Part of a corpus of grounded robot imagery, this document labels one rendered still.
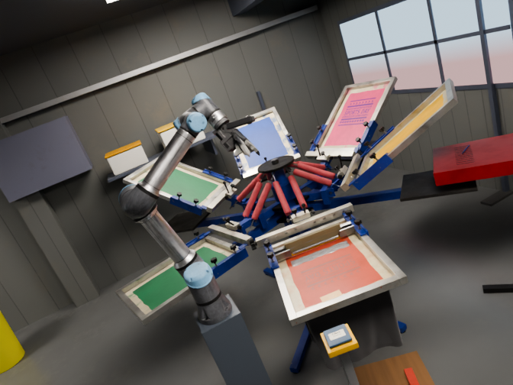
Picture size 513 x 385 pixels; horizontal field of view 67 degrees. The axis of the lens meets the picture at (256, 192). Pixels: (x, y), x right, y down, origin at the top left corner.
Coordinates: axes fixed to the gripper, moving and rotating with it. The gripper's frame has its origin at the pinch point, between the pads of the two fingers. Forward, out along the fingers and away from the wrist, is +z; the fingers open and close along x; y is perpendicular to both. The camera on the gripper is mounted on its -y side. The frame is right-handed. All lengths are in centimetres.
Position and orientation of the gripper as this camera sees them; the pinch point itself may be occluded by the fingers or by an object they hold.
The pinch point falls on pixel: (256, 154)
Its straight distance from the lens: 160.6
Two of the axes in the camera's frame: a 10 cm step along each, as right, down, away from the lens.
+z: 6.6, 7.4, -1.0
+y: -6.9, 6.6, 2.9
